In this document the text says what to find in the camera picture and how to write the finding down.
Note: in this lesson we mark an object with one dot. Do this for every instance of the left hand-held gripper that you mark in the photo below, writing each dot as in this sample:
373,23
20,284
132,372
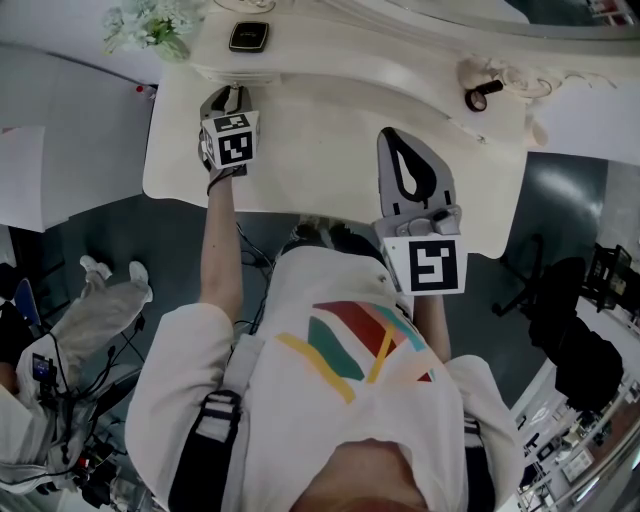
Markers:
232,145

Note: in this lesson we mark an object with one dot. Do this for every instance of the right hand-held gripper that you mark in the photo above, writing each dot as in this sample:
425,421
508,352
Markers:
432,265

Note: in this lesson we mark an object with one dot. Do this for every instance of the cream dressing table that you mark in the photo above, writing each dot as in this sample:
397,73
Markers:
320,160

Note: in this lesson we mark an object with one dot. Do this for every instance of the person's left forearm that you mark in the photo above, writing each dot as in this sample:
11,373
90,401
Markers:
220,260

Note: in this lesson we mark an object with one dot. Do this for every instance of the person's right forearm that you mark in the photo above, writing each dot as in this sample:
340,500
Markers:
432,325

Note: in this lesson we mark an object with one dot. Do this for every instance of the black compact case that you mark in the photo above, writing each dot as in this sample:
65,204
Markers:
248,36

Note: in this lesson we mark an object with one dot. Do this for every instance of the small red white object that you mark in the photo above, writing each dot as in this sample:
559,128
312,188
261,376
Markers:
144,90

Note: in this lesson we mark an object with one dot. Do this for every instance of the black round hand mirror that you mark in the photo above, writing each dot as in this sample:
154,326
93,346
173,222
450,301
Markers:
475,101

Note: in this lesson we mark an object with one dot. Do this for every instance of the white flowers in glass vase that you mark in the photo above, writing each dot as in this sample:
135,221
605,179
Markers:
145,30

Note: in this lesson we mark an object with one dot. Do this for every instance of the person's patterned shoe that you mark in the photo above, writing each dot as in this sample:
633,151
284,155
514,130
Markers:
312,225

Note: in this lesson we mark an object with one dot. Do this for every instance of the cream fluffy puff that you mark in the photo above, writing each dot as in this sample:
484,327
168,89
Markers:
475,70

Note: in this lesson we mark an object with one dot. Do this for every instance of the black office chair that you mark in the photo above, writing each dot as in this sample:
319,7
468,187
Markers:
530,290

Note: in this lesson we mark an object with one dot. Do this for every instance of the white side cabinet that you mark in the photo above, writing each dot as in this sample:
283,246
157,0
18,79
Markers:
75,150

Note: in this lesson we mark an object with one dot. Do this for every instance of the black crate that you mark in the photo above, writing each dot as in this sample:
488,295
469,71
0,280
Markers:
607,280

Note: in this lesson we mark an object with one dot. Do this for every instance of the person's white printed t-shirt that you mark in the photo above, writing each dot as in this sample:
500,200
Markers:
300,400

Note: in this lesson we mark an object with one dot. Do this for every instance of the blue chair back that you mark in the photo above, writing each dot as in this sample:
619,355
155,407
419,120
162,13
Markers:
27,300

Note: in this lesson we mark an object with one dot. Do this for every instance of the person's face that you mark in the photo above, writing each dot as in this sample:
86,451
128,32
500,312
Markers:
365,475

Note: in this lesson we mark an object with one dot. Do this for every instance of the white cluttered workbench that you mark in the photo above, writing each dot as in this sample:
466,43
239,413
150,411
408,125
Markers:
575,450

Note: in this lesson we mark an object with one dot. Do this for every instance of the small black screen device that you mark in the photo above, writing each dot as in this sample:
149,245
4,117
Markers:
44,367

